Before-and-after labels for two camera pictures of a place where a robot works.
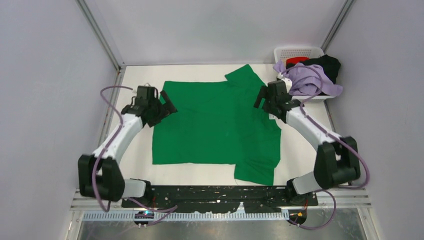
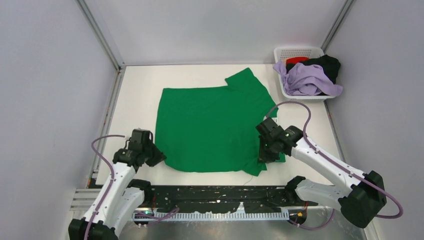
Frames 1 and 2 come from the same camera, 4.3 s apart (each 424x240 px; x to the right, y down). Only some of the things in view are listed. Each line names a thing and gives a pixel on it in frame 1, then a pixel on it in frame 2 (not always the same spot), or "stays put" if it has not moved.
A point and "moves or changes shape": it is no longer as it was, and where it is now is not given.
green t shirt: x=216 y=122 moves or changes shape
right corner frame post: x=337 y=25 stays put
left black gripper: x=164 y=112 -> x=158 y=156
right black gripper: x=262 y=94 -> x=264 y=157
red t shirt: x=294 y=60 stays put
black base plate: x=256 y=199 stays put
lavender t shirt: x=308 y=79 stays put
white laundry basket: x=282 y=53 stays put
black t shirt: x=330 y=64 stays put
